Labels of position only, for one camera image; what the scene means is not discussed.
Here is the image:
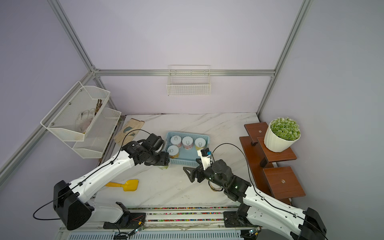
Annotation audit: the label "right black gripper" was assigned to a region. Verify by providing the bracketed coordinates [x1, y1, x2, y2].
[184, 157, 227, 188]

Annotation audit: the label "light blue plastic basket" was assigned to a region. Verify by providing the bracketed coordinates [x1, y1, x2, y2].
[165, 132, 210, 167]

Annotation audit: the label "orange label can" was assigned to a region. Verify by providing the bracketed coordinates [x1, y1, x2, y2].
[167, 145, 180, 159]

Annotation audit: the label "upside-down orange can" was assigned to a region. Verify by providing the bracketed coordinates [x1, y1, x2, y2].
[208, 181, 224, 192]

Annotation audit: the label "pink label can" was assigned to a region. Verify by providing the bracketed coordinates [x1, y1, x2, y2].
[170, 135, 182, 148]
[182, 136, 194, 151]

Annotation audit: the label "yellow label can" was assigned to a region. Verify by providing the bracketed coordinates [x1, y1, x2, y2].
[194, 138, 207, 150]

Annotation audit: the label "green label can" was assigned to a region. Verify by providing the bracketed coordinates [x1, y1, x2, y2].
[158, 165, 170, 170]

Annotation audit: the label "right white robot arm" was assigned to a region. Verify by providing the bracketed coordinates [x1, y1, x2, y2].
[183, 160, 327, 240]

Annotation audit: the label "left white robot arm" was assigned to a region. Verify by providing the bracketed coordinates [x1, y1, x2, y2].
[53, 134, 170, 231]

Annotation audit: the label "beige work glove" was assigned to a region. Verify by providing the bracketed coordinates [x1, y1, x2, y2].
[114, 118, 145, 147]

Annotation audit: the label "yellow plastic scoop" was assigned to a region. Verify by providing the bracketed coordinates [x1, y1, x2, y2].
[105, 179, 139, 192]

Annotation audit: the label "clear plastic bag in shelf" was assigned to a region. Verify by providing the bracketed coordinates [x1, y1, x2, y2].
[75, 109, 96, 134]

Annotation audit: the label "brown wooden step shelf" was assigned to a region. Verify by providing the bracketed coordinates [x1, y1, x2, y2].
[240, 122, 306, 205]

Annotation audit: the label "white pot green plant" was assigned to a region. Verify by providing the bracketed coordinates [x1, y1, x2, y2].
[264, 118, 301, 153]

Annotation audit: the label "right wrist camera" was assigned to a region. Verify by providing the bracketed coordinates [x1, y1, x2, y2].
[197, 148, 213, 171]

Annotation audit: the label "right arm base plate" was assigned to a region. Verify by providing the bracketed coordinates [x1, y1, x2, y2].
[223, 211, 252, 228]

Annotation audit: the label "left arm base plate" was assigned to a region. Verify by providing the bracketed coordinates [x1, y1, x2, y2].
[103, 213, 146, 230]

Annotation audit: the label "white wire wall shelf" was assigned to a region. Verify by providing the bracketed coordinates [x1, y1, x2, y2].
[41, 82, 121, 159]

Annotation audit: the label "white wire wall basket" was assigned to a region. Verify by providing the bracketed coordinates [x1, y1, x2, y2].
[167, 65, 212, 96]

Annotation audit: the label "aluminium frame rail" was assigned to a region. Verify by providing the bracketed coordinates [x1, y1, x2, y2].
[94, 70, 276, 77]

